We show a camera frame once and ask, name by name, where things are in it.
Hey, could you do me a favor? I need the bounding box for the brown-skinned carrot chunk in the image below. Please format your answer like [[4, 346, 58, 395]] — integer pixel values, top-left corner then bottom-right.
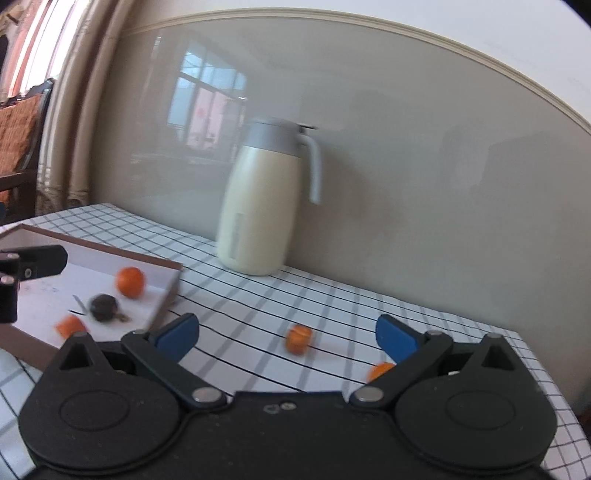
[[285, 324, 315, 356]]

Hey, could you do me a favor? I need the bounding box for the beige curtain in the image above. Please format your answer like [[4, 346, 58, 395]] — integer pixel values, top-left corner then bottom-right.
[[34, 0, 139, 215]]

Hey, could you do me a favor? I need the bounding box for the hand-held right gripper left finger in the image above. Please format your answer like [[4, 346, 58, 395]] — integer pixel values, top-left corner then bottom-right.
[[44, 313, 229, 411]]

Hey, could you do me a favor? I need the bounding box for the white black-grid tablecloth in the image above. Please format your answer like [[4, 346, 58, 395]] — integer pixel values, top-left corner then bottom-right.
[[0, 203, 585, 480]]

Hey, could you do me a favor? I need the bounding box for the brown cardboard box white inside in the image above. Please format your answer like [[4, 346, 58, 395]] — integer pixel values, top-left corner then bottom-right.
[[0, 224, 184, 372]]

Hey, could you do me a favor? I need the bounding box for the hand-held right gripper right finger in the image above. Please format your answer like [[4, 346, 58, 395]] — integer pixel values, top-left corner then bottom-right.
[[348, 314, 541, 409]]

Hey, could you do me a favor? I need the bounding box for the cream thermos jug grey lid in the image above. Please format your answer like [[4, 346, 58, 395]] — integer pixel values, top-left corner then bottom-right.
[[216, 117, 322, 277]]

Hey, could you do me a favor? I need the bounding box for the dark brown mangosteen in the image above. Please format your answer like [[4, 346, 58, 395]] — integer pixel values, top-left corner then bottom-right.
[[89, 294, 131, 322]]

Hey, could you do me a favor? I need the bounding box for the bright window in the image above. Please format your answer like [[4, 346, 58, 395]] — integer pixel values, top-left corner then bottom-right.
[[0, 0, 79, 102]]

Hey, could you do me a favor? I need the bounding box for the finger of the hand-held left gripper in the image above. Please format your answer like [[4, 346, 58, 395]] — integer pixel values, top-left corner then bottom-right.
[[0, 245, 68, 280], [0, 272, 20, 324]]

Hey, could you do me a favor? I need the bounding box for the small orange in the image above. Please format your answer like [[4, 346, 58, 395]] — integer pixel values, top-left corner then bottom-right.
[[367, 362, 397, 383]]

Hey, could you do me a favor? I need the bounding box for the dark wooden chair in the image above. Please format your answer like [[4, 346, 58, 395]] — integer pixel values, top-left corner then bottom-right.
[[0, 78, 55, 222]]

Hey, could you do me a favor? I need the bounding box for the orange fruit tray front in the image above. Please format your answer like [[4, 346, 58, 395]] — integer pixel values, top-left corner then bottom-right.
[[55, 315, 88, 337]]

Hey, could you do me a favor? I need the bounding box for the medium orange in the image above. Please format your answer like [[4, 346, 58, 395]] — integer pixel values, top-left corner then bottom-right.
[[115, 266, 146, 299]]

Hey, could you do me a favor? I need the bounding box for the orange patterned seat cushion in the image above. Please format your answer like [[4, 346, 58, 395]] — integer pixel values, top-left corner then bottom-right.
[[0, 95, 44, 204]]

